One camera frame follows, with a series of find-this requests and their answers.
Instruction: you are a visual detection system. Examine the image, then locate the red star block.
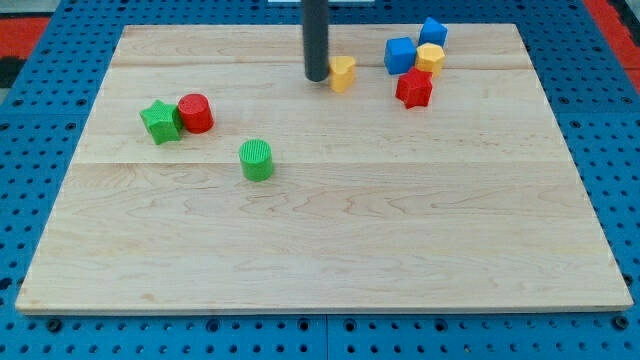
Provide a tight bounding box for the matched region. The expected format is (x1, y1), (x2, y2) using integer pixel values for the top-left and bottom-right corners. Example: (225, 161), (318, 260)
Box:
(395, 67), (433, 109)

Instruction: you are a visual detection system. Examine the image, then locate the green star block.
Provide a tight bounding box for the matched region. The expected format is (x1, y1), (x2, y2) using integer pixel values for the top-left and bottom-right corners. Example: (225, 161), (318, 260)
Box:
(139, 100), (183, 145)

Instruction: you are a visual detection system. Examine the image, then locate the green cylinder block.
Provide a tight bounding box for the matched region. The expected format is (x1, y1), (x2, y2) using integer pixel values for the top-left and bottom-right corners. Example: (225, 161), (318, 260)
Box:
(238, 139), (274, 182)

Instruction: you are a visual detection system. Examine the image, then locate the light wooden board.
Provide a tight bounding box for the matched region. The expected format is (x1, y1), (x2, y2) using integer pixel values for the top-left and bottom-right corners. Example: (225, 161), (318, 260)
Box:
(15, 23), (633, 315)

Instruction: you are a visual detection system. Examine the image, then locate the yellow heart block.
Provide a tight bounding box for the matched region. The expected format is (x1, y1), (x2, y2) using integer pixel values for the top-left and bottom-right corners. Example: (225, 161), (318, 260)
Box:
(329, 56), (356, 93)

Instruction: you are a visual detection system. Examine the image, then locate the red cylinder block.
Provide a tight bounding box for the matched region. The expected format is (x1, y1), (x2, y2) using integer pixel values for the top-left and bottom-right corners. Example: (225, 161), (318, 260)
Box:
(178, 93), (215, 134)

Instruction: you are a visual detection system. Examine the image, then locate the blue cube block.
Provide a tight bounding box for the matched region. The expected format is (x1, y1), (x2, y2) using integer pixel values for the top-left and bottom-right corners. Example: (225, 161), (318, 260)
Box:
(384, 37), (416, 75)

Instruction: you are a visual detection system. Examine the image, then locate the yellow hexagon block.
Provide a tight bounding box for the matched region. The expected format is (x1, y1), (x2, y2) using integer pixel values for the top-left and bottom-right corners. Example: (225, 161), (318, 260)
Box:
(414, 43), (446, 77)

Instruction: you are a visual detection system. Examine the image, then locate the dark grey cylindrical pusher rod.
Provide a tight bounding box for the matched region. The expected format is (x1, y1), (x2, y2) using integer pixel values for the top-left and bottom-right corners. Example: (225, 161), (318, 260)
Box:
(301, 0), (329, 82)

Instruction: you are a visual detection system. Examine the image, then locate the blue pentagon block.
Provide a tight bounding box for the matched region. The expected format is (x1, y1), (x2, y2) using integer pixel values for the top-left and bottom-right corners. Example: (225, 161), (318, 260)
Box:
(418, 17), (448, 47)

